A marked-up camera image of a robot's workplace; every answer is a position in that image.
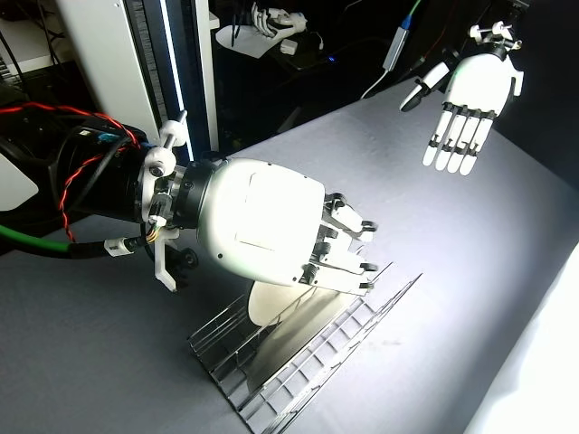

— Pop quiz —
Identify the thin white cable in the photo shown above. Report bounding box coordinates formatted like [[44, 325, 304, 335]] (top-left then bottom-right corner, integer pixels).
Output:
[[360, 67, 391, 100]]

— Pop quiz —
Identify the silver wire dish rack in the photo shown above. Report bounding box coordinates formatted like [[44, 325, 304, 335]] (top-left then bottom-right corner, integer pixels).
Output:
[[187, 260, 425, 429]]

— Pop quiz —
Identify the white robot torso column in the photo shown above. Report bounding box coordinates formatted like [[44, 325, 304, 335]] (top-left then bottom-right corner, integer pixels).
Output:
[[56, 0, 221, 159]]

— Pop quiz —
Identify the thin green cable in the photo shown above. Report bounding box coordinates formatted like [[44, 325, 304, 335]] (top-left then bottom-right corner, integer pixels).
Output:
[[400, 0, 424, 22]]

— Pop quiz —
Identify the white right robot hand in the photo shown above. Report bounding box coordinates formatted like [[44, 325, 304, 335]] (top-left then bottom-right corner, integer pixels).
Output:
[[195, 156, 380, 298]]

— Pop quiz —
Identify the grey usb hub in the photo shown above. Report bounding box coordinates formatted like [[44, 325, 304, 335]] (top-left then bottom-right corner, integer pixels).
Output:
[[383, 24, 409, 72]]

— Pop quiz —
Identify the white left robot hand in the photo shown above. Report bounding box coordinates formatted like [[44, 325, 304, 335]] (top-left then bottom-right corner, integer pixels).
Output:
[[398, 50, 527, 177]]

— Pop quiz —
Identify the white paper sheet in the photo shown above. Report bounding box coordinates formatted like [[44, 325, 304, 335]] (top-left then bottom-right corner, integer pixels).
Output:
[[214, 23, 275, 59]]

